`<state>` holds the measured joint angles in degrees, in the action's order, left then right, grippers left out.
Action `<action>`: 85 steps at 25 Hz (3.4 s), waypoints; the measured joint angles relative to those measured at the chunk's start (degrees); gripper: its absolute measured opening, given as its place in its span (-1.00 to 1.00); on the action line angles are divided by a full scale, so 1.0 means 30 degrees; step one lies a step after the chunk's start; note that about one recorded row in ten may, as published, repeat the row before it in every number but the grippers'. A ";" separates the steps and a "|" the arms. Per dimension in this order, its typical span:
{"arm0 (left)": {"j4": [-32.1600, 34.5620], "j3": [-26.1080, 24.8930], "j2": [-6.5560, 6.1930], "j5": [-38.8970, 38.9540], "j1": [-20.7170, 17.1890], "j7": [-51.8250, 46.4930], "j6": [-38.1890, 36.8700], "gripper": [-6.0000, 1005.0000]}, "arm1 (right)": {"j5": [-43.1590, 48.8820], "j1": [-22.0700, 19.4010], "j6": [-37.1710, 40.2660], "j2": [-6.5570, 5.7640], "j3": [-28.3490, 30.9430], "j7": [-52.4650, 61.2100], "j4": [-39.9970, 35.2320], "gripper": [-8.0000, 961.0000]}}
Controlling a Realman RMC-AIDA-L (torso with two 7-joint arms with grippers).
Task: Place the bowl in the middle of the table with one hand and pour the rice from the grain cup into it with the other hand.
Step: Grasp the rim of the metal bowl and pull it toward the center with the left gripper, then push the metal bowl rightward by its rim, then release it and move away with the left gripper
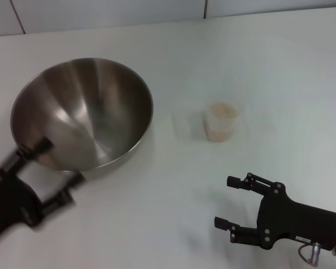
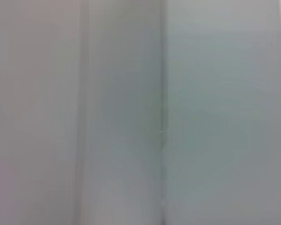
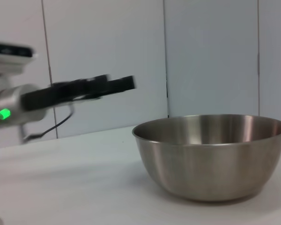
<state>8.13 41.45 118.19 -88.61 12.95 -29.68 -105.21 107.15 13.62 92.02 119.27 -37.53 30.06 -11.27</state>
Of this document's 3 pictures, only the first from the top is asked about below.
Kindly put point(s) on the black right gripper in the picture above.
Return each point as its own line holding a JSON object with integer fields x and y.
{"x": 296, "y": 221}

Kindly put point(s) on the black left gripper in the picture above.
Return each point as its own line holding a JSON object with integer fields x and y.
{"x": 11, "y": 201}

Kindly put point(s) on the stainless steel mixing bowl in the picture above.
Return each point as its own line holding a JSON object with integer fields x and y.
{"x": 81, "y": 112}

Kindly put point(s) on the clear plastic measuring cup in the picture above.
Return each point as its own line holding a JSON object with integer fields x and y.
{"x": 220, "y": 123}

